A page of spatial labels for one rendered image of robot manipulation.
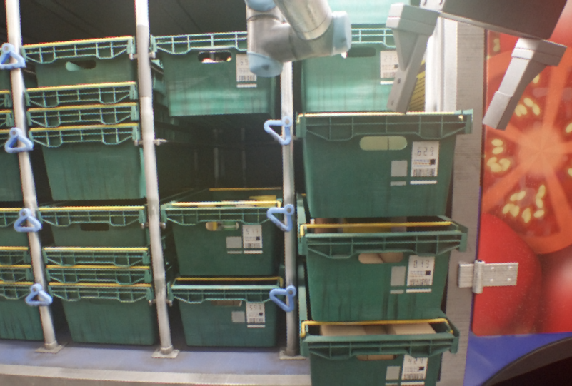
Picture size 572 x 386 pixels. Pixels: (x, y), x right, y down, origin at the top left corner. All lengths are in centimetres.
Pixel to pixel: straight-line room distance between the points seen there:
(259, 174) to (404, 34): 263
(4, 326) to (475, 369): 169
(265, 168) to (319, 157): 220
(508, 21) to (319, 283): 63
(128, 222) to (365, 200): 79
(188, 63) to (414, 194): 78
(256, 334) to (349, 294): 48
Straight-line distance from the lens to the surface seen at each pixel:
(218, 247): 107
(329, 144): 72
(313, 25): 58
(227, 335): 121
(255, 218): 101
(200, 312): 118
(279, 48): 67
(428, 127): 77
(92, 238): 125
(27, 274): 142
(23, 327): 158
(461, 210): 96
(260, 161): 290
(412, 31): 35
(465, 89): 96
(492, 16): 38
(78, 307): 138
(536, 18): 41
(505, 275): 106
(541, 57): 44
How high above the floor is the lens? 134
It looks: 7 degrees down
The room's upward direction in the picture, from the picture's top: 1 degrees counter-clockwise
